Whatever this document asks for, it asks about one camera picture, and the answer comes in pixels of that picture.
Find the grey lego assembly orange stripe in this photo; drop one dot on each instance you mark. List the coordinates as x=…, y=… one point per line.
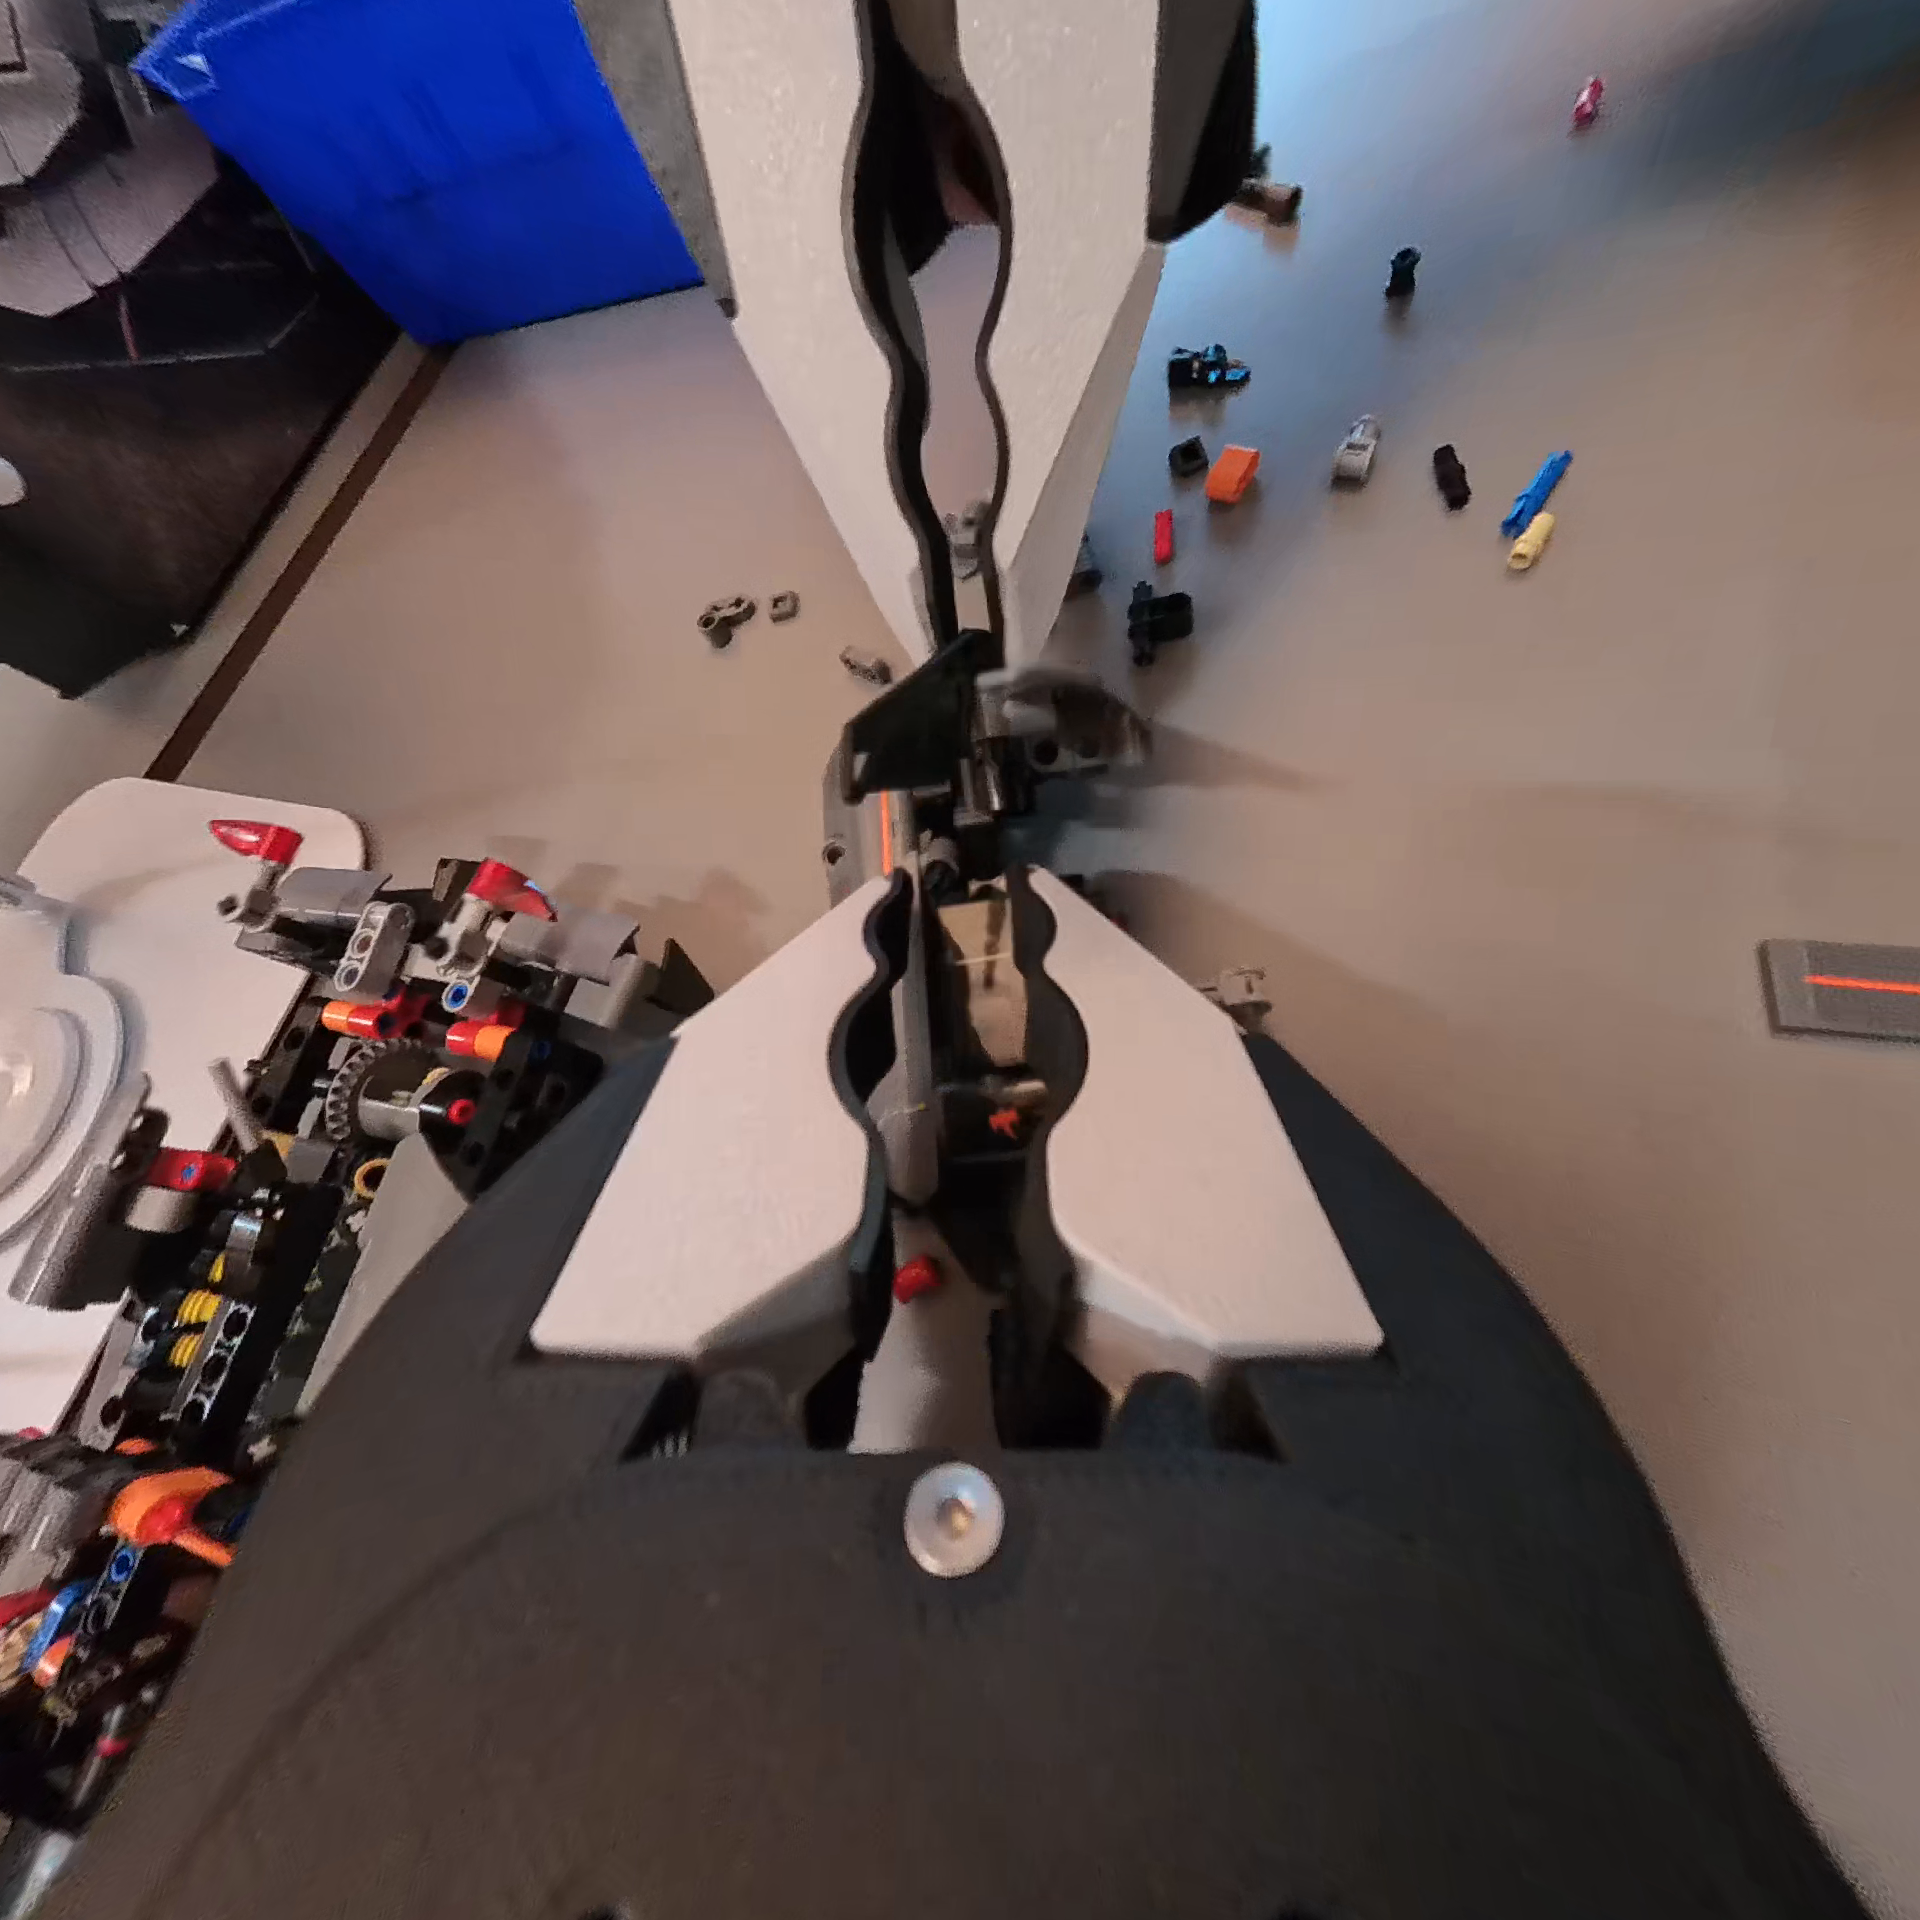
x=1073, y=730

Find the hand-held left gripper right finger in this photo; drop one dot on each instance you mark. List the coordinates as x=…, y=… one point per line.
x=1215, y=1201

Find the dark lego box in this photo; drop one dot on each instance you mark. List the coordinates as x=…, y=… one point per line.
x=180, y=378

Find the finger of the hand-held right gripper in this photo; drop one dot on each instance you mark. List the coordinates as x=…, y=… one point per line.
x=766, y=152
x=1073, y=228

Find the blue plastic bin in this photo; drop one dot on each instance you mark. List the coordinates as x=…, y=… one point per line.
x=451, y=165

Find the light grey lego connector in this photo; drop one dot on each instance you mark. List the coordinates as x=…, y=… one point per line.
x=1239, y=990

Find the black lego tile red stripe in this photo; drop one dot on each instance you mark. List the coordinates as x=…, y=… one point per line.
x=1831, y=999

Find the lego car chassis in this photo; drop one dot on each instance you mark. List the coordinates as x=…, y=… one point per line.
x=376, y=1113

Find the white stand base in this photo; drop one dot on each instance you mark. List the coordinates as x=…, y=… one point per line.
x=118, y=856

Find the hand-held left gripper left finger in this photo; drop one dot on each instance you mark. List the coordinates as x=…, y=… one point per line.
x=705, y=1201

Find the scattered small lego pieces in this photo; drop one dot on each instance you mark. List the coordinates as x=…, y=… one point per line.
x=1232, y=476

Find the small red lego bush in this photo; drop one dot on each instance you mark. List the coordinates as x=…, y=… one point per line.
x=914, y=1279

